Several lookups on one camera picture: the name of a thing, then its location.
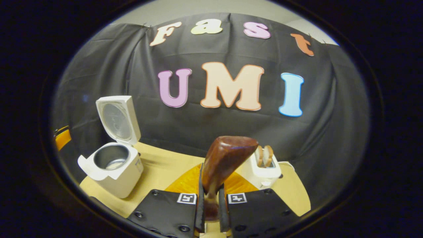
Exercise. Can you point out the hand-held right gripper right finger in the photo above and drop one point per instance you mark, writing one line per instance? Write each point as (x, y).
(223, 211)

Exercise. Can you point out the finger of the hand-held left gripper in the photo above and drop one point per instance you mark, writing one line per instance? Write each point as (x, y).
(62, 138)

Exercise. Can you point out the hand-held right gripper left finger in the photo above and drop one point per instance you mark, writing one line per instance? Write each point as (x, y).
(199, 215)

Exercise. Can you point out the brown wooden spoon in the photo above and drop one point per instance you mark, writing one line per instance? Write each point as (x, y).
(228, 155)

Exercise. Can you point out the white rice cooker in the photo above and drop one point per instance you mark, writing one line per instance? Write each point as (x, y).
(122, 178)

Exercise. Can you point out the white toaster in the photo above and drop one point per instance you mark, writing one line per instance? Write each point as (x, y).
(261, 177)

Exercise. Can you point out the toasted bread slice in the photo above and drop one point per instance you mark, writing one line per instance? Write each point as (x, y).
(260, 157)
(268, 155)

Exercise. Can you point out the black backdrop cloth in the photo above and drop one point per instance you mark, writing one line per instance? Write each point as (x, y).
(314, 132)

